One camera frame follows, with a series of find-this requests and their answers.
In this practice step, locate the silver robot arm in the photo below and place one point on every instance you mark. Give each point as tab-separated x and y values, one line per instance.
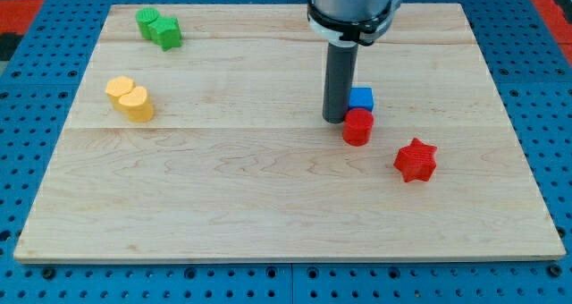
347	23

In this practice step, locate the blue cube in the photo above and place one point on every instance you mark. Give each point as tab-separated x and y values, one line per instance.
361	97

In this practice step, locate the light wooden board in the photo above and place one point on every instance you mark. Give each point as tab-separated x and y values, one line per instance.
238	165

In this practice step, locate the red cylinder block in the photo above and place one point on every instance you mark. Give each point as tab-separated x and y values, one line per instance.
358	125

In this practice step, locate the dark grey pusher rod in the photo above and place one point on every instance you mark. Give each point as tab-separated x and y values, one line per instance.
339	73

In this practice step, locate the red star block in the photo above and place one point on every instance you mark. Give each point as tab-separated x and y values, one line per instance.
416	161

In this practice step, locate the yellow heart block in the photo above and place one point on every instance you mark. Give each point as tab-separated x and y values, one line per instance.
137	105

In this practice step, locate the green star block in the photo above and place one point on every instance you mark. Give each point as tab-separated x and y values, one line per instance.
166	32

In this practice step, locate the yellow hexagon block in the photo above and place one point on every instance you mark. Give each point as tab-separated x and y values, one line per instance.
118	87

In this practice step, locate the green cylinder block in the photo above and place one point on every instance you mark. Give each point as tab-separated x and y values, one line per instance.
144	17

